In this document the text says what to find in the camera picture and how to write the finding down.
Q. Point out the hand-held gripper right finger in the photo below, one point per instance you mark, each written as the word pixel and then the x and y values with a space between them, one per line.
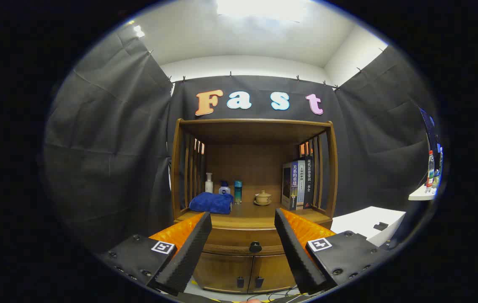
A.
pixel 296 256

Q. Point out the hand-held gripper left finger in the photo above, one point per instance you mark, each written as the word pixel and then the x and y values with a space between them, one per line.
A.
pixel 188 256

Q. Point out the wooden drawer with black knob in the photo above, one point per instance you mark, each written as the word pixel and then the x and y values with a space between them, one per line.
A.
pixel 230 240

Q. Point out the wooden cabinet door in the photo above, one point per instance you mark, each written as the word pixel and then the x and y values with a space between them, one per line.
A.
pixel 272 271
pixel 222 271

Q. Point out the wooden countertop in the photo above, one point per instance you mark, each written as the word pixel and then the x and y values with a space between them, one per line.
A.
pixel 256 212

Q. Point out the wooden cabinet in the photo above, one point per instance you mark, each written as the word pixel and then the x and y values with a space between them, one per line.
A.
pixel 243 164

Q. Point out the blue folded towel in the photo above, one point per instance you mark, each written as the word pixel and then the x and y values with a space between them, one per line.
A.
pixel 211 203

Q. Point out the beige lidded teacup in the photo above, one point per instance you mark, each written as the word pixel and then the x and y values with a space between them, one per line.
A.
pixel 263 198

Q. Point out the blue spine book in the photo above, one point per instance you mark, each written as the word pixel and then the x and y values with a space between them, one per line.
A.
pixel 294 185

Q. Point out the pale spine book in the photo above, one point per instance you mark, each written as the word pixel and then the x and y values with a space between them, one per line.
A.
pixel 301 185

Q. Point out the white box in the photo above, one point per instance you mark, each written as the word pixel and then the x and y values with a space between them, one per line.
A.
pixel 361 221

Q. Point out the white pump bottle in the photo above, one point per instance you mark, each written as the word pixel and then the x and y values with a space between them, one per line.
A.
pixel 209 185

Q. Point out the small white blue-capped bottle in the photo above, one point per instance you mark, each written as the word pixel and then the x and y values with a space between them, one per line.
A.
pixel 224 190

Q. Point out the black spine book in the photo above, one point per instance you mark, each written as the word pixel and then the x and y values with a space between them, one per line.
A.
pixel 309 181

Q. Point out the teal slim bottle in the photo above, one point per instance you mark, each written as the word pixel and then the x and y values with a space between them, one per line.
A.
pixel 238 193

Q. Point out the black backdrop cloth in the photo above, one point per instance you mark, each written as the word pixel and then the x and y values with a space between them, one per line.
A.
pixel 108 147

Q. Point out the white side shelf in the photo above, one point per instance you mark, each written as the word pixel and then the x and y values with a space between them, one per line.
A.
pixel 420 194

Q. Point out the red-capped water bottle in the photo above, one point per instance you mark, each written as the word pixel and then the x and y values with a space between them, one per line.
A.
pixel 430 172

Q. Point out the green clear bottle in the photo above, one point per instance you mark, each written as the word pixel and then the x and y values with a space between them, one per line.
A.
pixel 438 176

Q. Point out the dark monitor screen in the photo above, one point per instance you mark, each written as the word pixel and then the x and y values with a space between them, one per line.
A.
pixel 429 130

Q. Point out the small ceiling light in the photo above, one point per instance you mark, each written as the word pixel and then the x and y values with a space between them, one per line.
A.
pixel 139 31

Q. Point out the large ceiling light panel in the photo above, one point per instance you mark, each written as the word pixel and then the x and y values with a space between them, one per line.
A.
pixel 260 8

